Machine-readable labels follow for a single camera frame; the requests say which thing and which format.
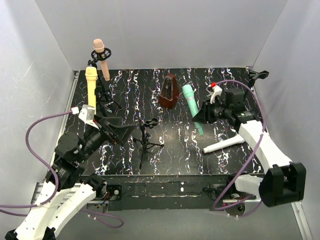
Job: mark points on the white microphone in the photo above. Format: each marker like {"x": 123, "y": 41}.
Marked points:
{"x": 224, "y": 144}

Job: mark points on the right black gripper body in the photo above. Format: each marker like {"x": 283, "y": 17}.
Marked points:
{"x": 208, "y": 113}

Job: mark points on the teal microphone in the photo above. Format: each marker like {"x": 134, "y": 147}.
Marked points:
{"x": 188, "y": 94}

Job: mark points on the yellow microphone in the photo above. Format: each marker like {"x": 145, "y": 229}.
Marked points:
{"x": 91, "y": 76}

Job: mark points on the small black tripod clip stand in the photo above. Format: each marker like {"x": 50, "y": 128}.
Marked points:
{"x": 145, "y": 136}

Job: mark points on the tall black clip stand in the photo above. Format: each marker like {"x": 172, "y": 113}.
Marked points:
{"x": 254, "y": 75}

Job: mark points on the brown metronome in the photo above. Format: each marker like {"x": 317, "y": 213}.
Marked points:
{"x": 169, "y": 93}

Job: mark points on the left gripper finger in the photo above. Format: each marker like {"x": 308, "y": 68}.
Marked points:
{"x": 119, "y": 134}
{"x": 113, "y": 120}

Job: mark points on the black front mounting rail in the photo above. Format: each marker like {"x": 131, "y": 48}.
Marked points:
{"x": 160, "y": 192}

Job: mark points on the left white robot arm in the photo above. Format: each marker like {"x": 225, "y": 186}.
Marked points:
{"x": 64, "y": 193}

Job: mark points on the black round-base mic stand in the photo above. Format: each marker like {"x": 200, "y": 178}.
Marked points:
{"x": 101, "y": 100}

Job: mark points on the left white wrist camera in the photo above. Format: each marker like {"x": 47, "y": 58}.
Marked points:
{"x": 87, "y": 114}

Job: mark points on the pink microphone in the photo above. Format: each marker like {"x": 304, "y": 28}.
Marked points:
{"x": 99, "y": 48}

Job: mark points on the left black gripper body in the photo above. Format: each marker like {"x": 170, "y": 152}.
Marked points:
{"x": 110, "y": 130}

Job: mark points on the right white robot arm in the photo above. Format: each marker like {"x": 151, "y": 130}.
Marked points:
{"x": 283, "y": 181}

